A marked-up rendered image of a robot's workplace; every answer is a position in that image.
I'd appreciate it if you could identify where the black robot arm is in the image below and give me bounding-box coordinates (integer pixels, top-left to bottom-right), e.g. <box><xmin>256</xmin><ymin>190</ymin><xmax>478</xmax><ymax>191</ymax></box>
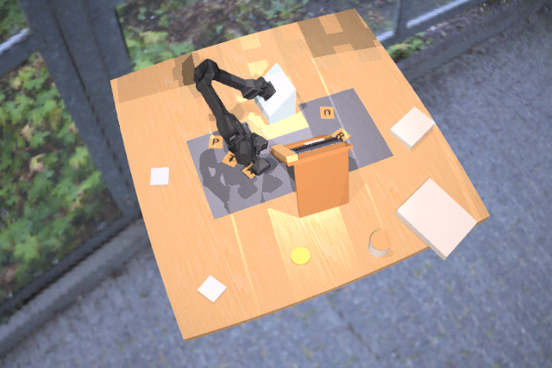
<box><xmin>193</xmin><ymin>59</ymin><xmax>276</xmax><ymax>165</ymax></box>

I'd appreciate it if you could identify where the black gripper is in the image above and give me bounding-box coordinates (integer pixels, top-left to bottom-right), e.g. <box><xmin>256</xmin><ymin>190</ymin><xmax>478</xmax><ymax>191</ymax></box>
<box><xmin>228</xmin><ymin>142</ymin><xmax>271</xmax><ymax>176</ymax></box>

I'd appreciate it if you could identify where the yellow flat disc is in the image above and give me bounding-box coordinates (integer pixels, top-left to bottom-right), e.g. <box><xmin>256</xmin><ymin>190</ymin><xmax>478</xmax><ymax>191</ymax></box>
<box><xmin>292</xmin><ymin>246</ymin><xmax>311</xmax><ymax>265</ymax></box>

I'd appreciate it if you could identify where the grey cylindrical container with wooden lid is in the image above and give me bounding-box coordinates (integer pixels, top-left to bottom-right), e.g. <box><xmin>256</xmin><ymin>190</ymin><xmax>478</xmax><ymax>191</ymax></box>
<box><xmin>368</xmin><ymin>230</ymin><xmax>392</xmax><ymax>257</ymax></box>

